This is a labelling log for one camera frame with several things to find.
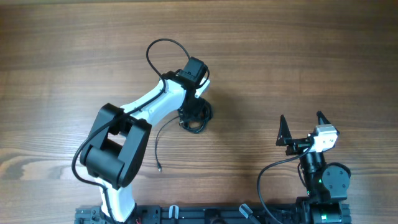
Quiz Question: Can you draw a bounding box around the black left camera cable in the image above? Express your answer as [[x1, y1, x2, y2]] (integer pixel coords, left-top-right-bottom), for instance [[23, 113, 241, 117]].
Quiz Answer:
[[71, 38, 210, 223]]

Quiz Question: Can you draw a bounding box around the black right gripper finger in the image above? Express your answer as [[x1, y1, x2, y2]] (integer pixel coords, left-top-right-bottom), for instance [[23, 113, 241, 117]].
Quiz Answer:
[[317, 111, 331, 125], [275, 114, 292, 146]]

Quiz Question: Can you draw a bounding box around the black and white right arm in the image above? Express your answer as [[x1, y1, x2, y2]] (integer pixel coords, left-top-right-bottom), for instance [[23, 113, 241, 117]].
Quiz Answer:
[[276, 111, 352, 224]]

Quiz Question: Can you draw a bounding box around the black camera cable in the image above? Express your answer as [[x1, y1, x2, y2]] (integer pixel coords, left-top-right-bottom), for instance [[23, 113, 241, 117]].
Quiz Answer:
[[256, 136, 315, 224], [71, 38, 210, 223]]

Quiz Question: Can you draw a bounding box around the black cable bundle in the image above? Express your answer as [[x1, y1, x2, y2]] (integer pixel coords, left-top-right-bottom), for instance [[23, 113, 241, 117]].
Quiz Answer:
[[154, 98, 214, 173]]

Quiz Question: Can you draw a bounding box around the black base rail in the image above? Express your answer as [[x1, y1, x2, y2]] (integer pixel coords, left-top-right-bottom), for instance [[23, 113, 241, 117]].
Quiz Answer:
[[74, 203, 352, 224]]

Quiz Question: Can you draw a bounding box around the black right camera cable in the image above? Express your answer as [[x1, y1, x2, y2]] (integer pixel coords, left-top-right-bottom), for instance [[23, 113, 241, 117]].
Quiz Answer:
[[256, 136, 315, 224]]

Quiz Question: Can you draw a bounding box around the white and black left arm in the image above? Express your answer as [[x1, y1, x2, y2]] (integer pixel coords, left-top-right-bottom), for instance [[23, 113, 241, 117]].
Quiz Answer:
[[73, 57, 213, 223]]

